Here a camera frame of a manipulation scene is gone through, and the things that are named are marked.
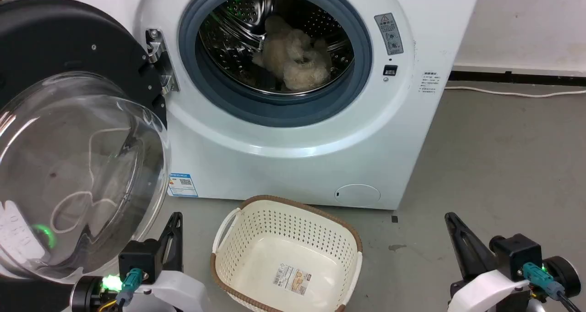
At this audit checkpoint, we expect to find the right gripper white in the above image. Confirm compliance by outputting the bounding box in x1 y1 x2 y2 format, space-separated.
445 212 532 312

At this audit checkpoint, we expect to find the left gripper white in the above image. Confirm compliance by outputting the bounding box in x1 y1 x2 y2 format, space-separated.
123 212 212 312

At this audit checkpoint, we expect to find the washer door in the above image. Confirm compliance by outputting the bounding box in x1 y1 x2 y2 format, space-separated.
0 0 172 312

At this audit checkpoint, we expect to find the white front-load washing machine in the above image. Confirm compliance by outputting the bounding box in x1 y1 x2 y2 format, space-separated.
71 0 484 211

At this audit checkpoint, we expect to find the metal door hinge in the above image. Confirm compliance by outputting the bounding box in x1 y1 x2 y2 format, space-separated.
145 28 180 95

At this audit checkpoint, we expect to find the blue energy label sticker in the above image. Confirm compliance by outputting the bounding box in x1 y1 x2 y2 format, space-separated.
168 173 199 198

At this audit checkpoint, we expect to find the cream plastic laundry basket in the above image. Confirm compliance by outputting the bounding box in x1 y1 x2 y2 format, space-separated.
210 195 364 312

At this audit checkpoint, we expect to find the paper label in basket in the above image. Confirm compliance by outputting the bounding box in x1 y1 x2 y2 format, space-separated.
272 264 309 296

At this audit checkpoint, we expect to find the round drain filter cover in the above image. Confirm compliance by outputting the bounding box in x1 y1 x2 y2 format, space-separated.
334 184 381 208

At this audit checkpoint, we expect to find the small text sticker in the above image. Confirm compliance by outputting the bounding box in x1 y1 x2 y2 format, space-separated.
419 71 441 95

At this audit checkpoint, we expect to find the black baseboard strip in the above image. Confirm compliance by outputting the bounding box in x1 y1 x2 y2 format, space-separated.
448 70 586 87

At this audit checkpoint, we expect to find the stainless steel drum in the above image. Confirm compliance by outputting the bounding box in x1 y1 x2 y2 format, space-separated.
196 0 356 96

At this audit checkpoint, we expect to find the beige plush toy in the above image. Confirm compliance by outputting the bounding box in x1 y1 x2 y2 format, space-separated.
251 15 332 92

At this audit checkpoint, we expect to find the grey warning sticker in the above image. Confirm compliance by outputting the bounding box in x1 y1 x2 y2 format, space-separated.
374 13 404 56

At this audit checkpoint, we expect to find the left teal connector cable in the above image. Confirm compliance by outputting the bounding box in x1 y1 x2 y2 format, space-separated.
114 268 145 309

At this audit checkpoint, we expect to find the teal connector cable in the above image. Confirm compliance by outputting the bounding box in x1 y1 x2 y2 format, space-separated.
522 262 583 312
114 268 145 309

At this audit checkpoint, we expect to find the right teal connector cable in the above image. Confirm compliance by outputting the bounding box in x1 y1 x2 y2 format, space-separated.
522 262 583 312

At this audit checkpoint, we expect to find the white cable on floor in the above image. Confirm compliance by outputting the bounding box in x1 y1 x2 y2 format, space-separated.
444 86 586 98

